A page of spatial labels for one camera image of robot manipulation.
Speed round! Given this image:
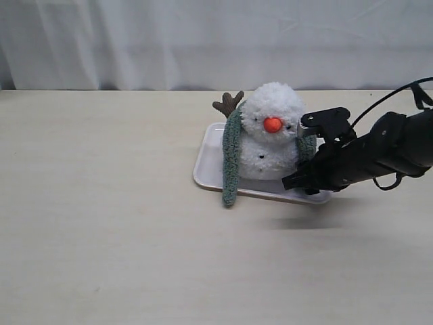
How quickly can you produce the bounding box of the white plush snowman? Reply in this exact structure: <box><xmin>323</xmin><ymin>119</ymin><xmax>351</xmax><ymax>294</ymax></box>
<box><xmin>212</xmin><ymin>81</ymin><xmax>306</xmax><ymax>182</ymax></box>

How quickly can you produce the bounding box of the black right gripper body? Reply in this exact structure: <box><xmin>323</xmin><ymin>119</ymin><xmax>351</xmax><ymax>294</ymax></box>
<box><xmin>297</xmin><ymin>111</ymin><xmax>432</xmax><ymax>192</ymax></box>

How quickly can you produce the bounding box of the black camera cable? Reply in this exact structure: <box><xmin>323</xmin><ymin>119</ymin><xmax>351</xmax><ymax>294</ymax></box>
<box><xmin>350</xmin><ymin>77</ymin><xmax>433</xmax><ymax>190</ymax></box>

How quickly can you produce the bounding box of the green knitted scarf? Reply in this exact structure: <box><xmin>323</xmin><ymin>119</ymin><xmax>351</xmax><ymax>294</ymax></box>
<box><xmin>212</xmin><ymin>100</ymin><xmax>317</xmax><ymax>208</ymax></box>

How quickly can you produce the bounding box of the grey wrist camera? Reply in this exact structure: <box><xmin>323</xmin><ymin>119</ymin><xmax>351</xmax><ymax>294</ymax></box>
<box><xmin>297</xmin><ymin>106</ymin><xmax>357</xmax><ymax>142</ymax></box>

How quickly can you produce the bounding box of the white rectangular tray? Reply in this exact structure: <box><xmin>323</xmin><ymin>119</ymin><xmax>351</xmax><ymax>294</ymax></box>
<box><xmin>193</xmin><ymin>122</ymin><xmax>332</xmax><ymax>204</ymax></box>

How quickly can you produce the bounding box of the white backdrop curtain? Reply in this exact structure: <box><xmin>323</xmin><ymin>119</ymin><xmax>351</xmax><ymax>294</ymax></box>
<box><xmin>1</xmin><ymin>1</ymin><xmax>432</xmax><ymax>91</ymax></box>

